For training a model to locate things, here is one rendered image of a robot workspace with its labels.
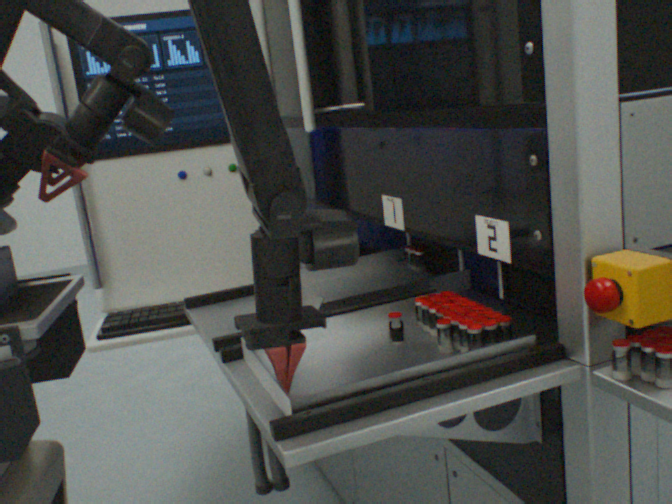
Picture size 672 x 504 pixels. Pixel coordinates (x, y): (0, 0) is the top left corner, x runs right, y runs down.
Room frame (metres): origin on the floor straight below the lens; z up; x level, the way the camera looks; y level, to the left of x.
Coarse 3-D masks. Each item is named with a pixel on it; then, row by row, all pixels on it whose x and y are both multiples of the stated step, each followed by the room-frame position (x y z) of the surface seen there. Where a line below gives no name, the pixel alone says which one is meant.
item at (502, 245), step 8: (480, 224) 1.03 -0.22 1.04; (488, 224) 1.01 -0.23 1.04; (496, 224) 0.99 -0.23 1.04; (504, 224) 0.97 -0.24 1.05; (480, 232) 1.03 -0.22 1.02; (488, 232) 1.01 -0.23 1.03; (496, 232) 0.99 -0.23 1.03; (504, 232) 0.97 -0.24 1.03; (480, 240) 1.03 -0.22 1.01; (504, 240) 0.97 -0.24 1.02; (480, 248) 1.03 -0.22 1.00; (488, 248) 1.01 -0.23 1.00; (496, 248) 0.99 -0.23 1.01; (504, 248) 0.97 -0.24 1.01; (488, 256) 1.02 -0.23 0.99; (496, 256) 0.99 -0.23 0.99; (504, 256) 0.97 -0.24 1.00
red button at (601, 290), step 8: (592, 280) 0.76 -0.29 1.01; (600, 280) 0.75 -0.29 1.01; (608, 280) 0.75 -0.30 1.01; (592, 288) 0.75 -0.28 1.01; (600, 288) 0.74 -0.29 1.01; (608, 288) 0.74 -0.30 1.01; (616, 288) 0.74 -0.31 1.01; (592, 296) 0.75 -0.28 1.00; (600, 296) 0.74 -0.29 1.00; (608, 296) 0.74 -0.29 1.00; (616, 296) 0.74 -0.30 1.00; (592, 304) 0.75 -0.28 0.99; (600, 304) 0.74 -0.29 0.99; (608, 304) 0.74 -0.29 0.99; (616, 304) 0.74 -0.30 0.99; (600, 312) 0.75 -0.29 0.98
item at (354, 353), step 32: (352, 320) 1.06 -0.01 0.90; (384, 320) 1.07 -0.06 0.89; (256, 352) 1.01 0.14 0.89; (320, 352) 0.99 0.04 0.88; (352, 352) 0.97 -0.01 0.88; (384, 352) 0.96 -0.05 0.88; (416, 352) 0.94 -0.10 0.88; (480, 352) 0.84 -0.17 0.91; (512, 352) 0.86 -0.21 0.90; (320, 384) 0.87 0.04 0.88; (352, 384) 0.78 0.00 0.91; (384, 384) 0.80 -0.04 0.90
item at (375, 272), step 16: (368, 256) 1.44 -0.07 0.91; (384, 256) 1.45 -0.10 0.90; (400, 256) 1.46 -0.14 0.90; (304, 272) 1.39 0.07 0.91; (320, 272) 1.40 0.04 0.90; (336, 272) 1.41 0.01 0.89; (352, 272) 1.42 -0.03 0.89; (368, 272) 1.42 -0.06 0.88; (384, 272) 1.40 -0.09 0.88; (400, 272) 1.39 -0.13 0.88; (416, 272) 1.37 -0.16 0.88; (432, 272) 1.36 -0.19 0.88; (464, 272) 1.22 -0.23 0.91; (304, 288) 1.36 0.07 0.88; (320, 288) 1.34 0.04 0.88; (336, 288) 1.33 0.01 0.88; (352, 288) 1.31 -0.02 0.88; (368, 288) 1.30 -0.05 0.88; (384, 288) 1.17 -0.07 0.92; (400, 288) 1.18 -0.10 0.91; (416, 288) 1.19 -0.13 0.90; (448, 288) 1.21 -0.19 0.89; (464, 288) 1.22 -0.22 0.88; (304, 304) 1.24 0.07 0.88; (336, 304) 1.14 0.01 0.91; (352, 304) 1.15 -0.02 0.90
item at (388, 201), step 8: (384, 200) 1.35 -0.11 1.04; (392, 200) 1.32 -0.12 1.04; (400, 200) 1.28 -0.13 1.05; (384, 208) 1.36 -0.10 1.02; (392, 208) 1.32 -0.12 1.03; (400, 208) 1.29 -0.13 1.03; (384, 216) 1.36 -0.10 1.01; (392, 216) 1.32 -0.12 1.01; (400, 216) 1.29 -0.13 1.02; (392, 224) 1.33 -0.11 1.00; (400, 224) 1.29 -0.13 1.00
